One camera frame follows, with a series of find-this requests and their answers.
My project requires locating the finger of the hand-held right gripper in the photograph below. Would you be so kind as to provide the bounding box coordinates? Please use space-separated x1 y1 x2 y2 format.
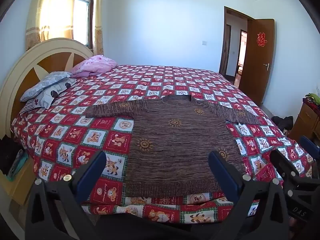
269 149 301 198
299 135 320 180

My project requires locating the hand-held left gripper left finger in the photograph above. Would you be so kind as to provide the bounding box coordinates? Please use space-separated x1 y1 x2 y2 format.
25 151 108 240

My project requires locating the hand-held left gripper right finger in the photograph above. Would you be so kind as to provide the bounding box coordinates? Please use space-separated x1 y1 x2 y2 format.
208 150 292 240

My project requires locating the brown knitted sweater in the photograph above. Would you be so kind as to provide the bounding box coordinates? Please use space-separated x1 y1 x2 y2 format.
86 95 262 198

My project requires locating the wooden cabinet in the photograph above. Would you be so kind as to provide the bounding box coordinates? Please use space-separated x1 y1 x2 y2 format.
287 97 320 143

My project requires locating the black bag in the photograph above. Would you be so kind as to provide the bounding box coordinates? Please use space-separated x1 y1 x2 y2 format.
271 116 293 132

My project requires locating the red checked printed bedspread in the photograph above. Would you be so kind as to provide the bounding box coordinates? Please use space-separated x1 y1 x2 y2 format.
10 65 315 224

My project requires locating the dark red cloth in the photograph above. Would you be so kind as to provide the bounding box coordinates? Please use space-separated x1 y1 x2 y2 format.
302 98 319 110

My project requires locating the green cloth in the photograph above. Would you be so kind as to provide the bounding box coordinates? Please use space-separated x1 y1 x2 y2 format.
305 93 320 105

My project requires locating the wooden nightstand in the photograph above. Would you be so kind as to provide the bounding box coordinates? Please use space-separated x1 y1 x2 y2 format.
0 152 38 205

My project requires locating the teal cloth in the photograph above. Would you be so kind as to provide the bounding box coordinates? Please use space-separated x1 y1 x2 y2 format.
7 150 29 182

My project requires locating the white pillow with dark spots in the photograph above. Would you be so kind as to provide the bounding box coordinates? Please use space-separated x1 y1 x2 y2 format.
32 77 77 109

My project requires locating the striped pillow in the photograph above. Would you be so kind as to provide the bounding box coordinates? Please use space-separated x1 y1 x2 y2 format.
19 97 38 114

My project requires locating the brown wooden door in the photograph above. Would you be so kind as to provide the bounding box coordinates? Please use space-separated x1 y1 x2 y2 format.
239 19 275 105

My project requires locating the grey floral pillow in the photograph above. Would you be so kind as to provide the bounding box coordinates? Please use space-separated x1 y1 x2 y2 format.
20 71 73 102

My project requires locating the pink pillow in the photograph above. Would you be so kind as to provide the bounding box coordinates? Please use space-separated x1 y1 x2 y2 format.
70 54 117 78

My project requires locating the red paper door decoration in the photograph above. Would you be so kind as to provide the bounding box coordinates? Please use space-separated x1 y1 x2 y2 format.
256 32 267 47

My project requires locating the cream and wood headboard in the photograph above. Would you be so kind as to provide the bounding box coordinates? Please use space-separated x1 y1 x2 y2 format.
0 38 94 140

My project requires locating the narrow yellow curtain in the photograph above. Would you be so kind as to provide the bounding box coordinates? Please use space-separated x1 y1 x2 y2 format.
93 0 105 55

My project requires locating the window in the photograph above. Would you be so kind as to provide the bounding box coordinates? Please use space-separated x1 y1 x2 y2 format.
73 0 94 48

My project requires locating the wide yellow curtain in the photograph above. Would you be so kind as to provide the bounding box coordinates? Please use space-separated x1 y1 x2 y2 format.
25 0 75 52

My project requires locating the door frame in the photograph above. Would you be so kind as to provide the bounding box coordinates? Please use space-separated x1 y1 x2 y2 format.
219 6 255 78

